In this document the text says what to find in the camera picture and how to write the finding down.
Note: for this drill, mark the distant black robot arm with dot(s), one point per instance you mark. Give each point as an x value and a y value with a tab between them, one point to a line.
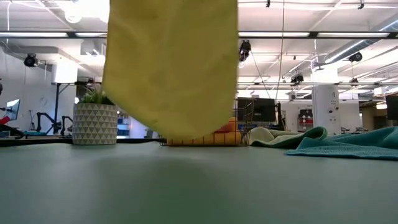
64	119
42	114

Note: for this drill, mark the blue lit screen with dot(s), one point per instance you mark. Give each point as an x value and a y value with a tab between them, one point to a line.
14	108

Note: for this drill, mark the pale green microfiber towel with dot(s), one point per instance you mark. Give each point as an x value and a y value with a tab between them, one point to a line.
264	133

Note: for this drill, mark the black monitor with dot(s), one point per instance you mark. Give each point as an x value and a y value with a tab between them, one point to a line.
259	109
392	107

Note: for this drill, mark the blue storage bins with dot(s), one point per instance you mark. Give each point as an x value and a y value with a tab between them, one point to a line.
123	127

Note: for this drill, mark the succulent in patterned pot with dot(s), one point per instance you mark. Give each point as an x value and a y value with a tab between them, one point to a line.
94	124

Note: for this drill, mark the red bar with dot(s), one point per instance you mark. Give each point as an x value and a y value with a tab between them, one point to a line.
3	120

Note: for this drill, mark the pink microfiber towel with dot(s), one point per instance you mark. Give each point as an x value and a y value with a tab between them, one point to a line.
222	128

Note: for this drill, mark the teal microfiber towel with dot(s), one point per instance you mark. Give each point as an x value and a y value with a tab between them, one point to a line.
348	146

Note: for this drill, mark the white pillar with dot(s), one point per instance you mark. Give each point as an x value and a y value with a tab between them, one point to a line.
326	109

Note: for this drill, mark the black ceiling camera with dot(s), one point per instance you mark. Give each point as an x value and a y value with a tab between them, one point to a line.
297	78
30	60
355	56
245	51

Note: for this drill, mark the grey office chair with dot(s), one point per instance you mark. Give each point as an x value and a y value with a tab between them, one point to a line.
150	133

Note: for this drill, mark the yellow microfiber towel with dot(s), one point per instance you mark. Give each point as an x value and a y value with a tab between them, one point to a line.
171	68

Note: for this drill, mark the shelf with boxes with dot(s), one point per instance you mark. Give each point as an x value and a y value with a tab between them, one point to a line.
305	119

